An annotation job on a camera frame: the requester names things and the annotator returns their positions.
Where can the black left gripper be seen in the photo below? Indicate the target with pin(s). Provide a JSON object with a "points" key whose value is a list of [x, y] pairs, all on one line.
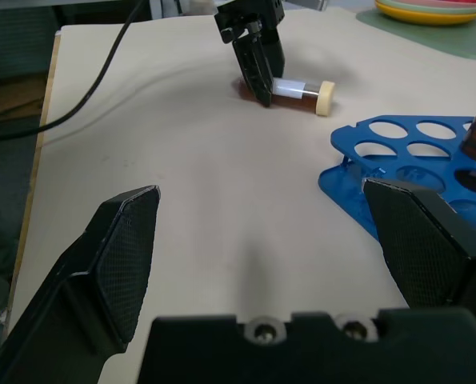
{"points": [[247, 12]]}

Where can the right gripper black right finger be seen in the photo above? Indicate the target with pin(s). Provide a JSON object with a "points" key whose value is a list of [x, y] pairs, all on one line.
{"points": [[421, 248]]}

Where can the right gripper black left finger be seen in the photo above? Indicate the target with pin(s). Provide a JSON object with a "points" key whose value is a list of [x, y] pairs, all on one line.
{"points": [[113, 256]]}

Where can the red liquid test tube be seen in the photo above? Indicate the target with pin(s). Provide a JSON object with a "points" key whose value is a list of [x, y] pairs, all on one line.
{"points": [[297, 102]]}

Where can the blue test tube rack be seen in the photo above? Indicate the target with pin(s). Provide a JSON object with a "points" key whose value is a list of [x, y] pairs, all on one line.
{"points": [[385, 136]]}

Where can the stack of coloured plates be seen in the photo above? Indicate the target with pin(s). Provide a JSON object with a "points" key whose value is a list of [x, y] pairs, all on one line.
{"points": [[429, 19]]}

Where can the green plate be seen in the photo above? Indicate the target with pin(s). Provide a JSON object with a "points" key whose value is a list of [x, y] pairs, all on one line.
{"points": [[429, 9]]}

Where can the pink plate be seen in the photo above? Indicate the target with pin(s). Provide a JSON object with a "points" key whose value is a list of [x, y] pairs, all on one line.
{"points": [[429, 2]]}

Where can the green table mat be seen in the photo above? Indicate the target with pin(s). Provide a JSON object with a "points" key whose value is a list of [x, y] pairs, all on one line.
{"points": [[441, 37]]}

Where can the brown cardboard box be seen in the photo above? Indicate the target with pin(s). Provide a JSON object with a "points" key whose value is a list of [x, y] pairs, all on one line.
{"points": [[9, 100]]}

